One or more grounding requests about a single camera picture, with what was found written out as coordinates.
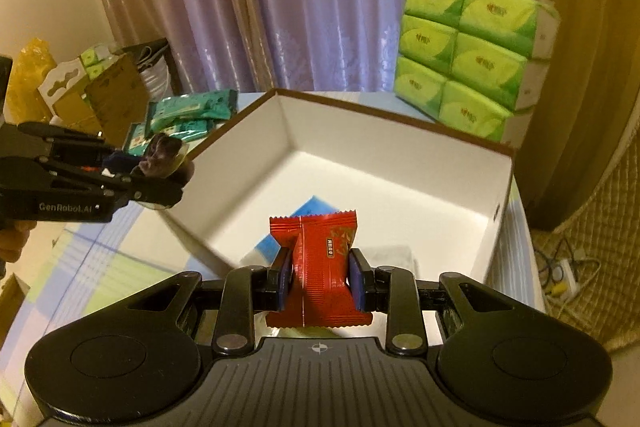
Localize brown cardboard box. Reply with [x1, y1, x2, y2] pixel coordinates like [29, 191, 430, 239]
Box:
[166, 90, 513, 281]

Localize brown cardboard boxes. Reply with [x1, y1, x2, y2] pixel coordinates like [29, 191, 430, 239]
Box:
[38, 38, 179, 146]

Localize red snack packet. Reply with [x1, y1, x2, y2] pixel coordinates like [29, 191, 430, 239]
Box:
[266, 210, 373, 329]

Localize upper green wet wipes pack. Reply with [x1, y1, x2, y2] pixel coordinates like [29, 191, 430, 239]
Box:
[145, 89, 238, 134]

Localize white power strip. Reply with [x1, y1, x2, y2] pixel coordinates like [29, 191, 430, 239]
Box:
[544, 258, 580, 303]

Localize wooden door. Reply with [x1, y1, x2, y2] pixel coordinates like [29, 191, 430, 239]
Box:
[515, 0, 639, 230]

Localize dark scrunchie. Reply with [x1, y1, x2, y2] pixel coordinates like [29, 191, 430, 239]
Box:
[131, 132, 189, 179]

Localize quilted chair back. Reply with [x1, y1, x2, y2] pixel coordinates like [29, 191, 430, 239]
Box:
[532, 139, 639, 352]

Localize green wet wipes pack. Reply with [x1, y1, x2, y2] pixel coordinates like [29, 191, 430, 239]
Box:
[122, 119, 218, 156]
[145, 89, 238, 134]

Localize person's left hand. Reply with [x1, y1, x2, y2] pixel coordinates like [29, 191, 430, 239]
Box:
[0, 220, 37, 263]

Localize checked tablecloth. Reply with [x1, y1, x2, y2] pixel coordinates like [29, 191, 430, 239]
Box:
[0, 91, 549, 423]

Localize yellow plastic bag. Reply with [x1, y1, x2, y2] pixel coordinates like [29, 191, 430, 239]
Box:
[6, 38, 56, 124]

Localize green tissue multipack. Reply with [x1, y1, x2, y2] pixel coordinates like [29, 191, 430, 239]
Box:
[394, 0, 561, 148]

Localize lower green wet wipes pack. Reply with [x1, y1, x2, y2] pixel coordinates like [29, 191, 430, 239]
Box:
[122, 119, 218, 156]

